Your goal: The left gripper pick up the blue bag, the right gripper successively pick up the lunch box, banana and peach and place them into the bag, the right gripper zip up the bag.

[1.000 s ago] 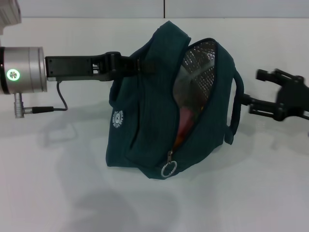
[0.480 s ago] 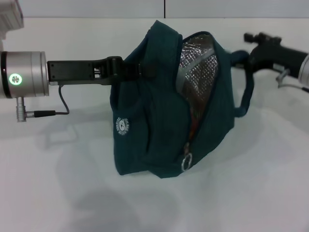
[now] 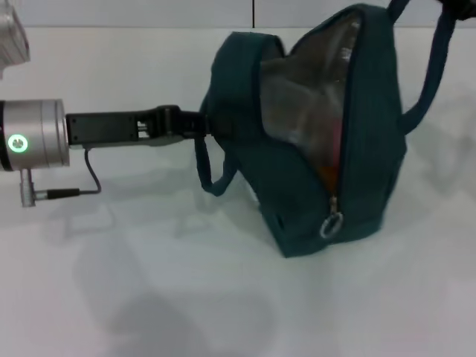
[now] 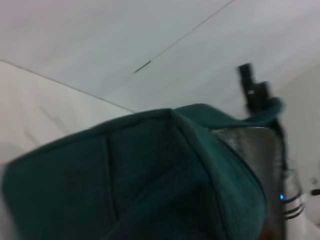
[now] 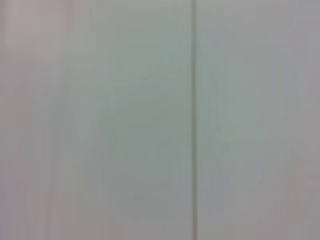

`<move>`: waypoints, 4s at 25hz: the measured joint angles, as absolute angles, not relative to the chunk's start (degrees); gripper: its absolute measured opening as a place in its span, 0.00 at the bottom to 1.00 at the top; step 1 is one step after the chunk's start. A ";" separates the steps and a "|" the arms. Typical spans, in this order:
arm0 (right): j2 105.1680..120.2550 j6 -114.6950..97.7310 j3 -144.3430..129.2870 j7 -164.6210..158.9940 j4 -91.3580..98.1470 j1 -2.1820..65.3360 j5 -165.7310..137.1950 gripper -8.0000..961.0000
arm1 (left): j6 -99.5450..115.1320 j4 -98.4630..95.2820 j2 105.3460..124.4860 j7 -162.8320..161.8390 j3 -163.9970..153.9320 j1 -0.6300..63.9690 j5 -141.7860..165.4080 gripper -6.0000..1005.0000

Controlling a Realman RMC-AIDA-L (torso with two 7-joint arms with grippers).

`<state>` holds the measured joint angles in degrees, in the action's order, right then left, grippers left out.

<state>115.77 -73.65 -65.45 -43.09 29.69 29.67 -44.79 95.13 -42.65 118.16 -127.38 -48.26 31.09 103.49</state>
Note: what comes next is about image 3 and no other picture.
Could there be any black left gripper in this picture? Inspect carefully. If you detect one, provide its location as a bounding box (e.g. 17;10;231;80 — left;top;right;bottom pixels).
65;104;236;150

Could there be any clear plastic container blue seal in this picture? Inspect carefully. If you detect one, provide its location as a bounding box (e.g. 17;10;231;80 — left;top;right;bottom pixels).
262;70;341;149

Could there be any dark teal fabric lunch bag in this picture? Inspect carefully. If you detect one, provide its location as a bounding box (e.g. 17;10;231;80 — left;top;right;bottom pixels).
194;0;457;259

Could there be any grey left gripper cable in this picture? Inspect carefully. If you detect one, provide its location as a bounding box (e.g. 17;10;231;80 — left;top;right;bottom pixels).
19;147;103;209

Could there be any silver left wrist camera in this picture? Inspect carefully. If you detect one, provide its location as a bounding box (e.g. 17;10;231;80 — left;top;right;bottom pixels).
0;0;31;80

